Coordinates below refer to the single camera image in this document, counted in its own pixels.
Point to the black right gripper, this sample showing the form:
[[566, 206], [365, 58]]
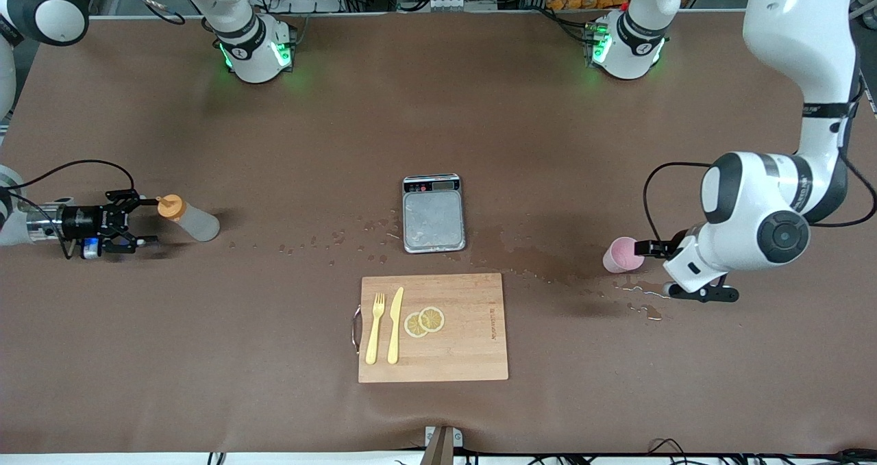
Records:
[[81, 219]]

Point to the pink plastic cup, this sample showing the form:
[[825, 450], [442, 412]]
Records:
[[620, 256]]

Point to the clear sauce bottle orange cap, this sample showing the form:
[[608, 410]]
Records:
[[195, 224]]

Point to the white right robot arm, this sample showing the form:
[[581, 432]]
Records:
[[253, 54]]

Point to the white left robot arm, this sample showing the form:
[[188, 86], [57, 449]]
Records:
[[795, 27]]

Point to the brown table mat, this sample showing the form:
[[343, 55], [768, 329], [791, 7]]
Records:
[[205, 348]]

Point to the wooden cutting board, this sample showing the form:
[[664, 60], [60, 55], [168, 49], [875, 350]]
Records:
[[466, 342]]

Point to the silver digital kitchen scale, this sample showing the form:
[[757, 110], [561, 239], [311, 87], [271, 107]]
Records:
[[433, 218]]

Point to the lemon slice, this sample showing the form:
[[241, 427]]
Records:
[[411, 326], [431, 319]]

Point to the yellow plastic fork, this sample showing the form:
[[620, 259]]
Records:
[[372, 342]]

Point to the yellow plastic knife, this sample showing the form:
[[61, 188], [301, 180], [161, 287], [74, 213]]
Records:
[[394, 328]]

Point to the metal table edge bracket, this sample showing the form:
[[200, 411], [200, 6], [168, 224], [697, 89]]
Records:
[[442, 441]]

